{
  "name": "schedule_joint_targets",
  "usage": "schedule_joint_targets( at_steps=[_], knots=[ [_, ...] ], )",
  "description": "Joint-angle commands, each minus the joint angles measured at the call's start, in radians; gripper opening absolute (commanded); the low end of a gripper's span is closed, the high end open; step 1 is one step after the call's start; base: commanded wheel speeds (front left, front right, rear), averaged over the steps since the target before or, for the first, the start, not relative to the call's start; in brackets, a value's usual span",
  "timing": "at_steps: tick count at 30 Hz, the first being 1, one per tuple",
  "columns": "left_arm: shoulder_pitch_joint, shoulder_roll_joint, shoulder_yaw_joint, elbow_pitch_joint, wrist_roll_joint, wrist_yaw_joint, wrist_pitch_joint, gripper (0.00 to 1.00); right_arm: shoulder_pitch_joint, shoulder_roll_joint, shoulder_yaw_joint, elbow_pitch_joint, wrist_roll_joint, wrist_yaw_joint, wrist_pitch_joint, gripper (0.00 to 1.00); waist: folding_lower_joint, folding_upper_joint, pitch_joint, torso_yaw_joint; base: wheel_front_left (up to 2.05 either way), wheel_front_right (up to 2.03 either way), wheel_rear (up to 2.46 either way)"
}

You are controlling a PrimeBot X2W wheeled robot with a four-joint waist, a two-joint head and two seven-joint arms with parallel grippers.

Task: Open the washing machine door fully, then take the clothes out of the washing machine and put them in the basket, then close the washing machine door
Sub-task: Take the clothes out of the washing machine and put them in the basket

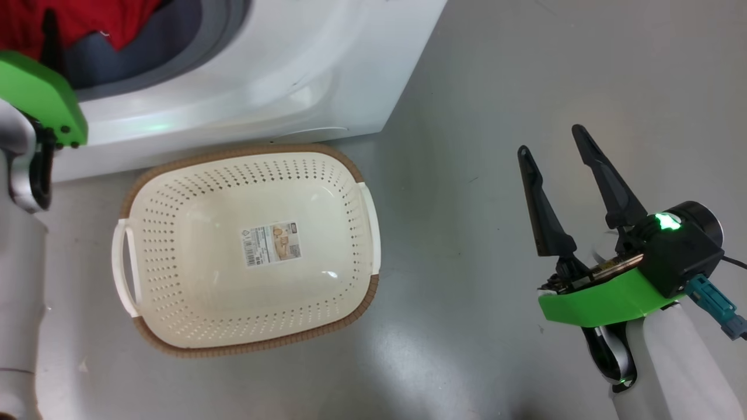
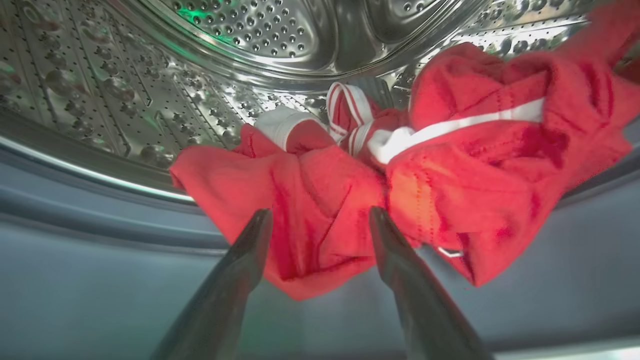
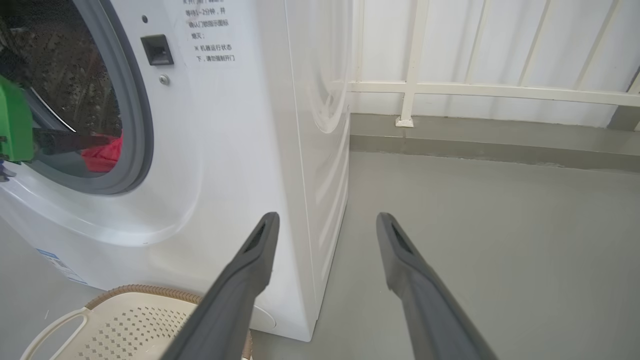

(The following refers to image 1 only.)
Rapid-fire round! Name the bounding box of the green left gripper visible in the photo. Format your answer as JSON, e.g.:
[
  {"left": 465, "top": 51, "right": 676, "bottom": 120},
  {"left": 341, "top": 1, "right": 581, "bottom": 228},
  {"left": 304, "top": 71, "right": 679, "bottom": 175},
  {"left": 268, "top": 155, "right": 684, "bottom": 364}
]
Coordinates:
[{"left": 0, "top": 9, "right": 88, "bottom": 146}]

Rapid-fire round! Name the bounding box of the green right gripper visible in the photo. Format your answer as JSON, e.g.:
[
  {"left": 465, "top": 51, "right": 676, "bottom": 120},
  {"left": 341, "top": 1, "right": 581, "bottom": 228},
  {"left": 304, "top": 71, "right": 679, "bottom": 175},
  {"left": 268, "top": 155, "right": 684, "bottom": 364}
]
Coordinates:
[{"left": 518, "top": 124, "right": 686, "bottom": 327}]

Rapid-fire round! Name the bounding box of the paper product label sticker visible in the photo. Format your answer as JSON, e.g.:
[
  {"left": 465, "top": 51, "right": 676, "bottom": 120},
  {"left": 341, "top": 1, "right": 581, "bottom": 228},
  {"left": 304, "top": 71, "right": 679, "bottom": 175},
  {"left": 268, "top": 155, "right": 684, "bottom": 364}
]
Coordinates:
[{"left": 239, "top": 220, "right": 302, "bottom": 268}]

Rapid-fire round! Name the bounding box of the white front-load washing machine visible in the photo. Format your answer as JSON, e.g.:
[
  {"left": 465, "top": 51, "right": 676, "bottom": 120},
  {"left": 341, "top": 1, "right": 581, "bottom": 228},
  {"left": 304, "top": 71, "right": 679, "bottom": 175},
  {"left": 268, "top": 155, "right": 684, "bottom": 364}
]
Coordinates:
[{"left": 0, "top": 0, "right": 447, "bottom": 183}]

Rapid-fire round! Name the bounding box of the teal cable connector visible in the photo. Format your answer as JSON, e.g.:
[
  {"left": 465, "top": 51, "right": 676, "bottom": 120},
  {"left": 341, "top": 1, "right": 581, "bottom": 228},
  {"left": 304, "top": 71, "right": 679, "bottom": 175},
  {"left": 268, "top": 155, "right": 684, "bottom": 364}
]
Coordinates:
[{"left": 686, "top": 274, "right": 747, "bottom": 340}]

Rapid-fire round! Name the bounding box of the red white sports jersey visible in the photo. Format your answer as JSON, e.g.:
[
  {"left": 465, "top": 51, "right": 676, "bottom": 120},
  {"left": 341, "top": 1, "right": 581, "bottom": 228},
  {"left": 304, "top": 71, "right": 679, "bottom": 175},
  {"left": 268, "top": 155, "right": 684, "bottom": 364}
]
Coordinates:
[{"left": 0, "top": 0, "right": 161, "bottom": 59}]

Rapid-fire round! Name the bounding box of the cream basket with brown rim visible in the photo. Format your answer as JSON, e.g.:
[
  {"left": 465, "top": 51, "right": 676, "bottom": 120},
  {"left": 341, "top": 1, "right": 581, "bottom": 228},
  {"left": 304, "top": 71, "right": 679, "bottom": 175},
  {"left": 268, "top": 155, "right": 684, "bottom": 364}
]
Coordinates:
[{"left": 111, "top": 143, "right": 382, "bottom": 358}]

